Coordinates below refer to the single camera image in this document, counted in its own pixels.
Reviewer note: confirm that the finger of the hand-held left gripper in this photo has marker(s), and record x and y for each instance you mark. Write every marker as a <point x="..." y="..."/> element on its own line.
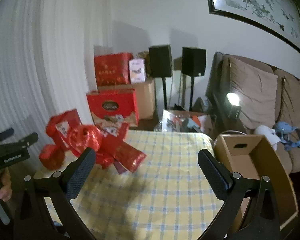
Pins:
<point x="25" y="141"/>
<point x="5" y="133"/>

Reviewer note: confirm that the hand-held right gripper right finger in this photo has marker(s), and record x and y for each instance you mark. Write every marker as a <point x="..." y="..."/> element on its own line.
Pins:
<point x="215" y="172"/>

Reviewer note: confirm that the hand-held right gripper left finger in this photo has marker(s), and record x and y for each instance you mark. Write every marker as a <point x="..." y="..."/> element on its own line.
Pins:
<point x="82" y="172"/>

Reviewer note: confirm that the red gift bag white label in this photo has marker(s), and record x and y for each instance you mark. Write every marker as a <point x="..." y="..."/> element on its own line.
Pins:
<point x="62" y="130"/>

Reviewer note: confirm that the brown cardboard box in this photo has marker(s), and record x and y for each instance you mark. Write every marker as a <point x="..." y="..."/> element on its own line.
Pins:
<point x="277" y="180"/>

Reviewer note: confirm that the person's left hand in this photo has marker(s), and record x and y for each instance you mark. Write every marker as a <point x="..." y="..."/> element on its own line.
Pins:
<point x="6" y="187"/>

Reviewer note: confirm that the red flat packet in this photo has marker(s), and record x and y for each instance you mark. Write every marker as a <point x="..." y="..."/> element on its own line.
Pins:
<point x="107" y="160"/>

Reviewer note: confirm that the cardboard box of clutter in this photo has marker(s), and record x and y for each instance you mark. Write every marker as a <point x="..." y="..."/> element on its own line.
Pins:
<point x="180" y="122"/>

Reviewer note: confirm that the white rounded appliance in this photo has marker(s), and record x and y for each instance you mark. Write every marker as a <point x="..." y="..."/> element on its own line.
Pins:
<point x="263" y="131"/>

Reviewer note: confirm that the yellow checked tablecloth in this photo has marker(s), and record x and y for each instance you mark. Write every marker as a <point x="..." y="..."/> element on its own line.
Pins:
<point x="152" y="192"/>

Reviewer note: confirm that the black lamp with bright light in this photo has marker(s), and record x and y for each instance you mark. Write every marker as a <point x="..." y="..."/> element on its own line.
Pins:
<point x="233" y="105"/>

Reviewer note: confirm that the red chocolate gift box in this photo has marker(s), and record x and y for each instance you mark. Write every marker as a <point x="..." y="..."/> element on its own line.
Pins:
<point x="110" y="105"/>

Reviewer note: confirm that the black speaker stand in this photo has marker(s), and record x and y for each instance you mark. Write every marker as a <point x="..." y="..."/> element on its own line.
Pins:
<point x="191" y="92"/>
<point x="164" y="92"/>

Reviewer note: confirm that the brown sofa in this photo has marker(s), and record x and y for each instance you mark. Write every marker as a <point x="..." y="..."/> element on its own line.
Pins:
<point x="297" y="160"/>

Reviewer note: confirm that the white curtain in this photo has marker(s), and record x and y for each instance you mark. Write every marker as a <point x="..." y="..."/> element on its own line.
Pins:
<point x="40" y="55"/>

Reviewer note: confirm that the large brown sofa cushion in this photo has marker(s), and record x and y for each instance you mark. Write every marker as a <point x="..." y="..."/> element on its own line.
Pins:
<point x="252" y="90"/>

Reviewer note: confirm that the large plain brown carton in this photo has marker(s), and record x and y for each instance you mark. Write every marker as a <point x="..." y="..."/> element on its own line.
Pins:
<point x="145" y="97"/>

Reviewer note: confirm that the red patterned gift box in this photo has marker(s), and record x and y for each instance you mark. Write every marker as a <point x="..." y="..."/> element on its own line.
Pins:
<point x="111" y="70"/>

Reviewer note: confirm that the black speaker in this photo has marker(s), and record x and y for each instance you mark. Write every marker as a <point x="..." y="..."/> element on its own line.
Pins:
<point x="160" y="61"/>
<point x="193" y="61"/>

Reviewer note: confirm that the white pink tissue pack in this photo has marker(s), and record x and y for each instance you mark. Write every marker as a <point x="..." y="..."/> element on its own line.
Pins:
<point x="137" y="71"/>

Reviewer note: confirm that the framed ink painting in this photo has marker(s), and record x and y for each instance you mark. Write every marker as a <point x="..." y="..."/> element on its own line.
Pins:
<point x="252" y="5"/>

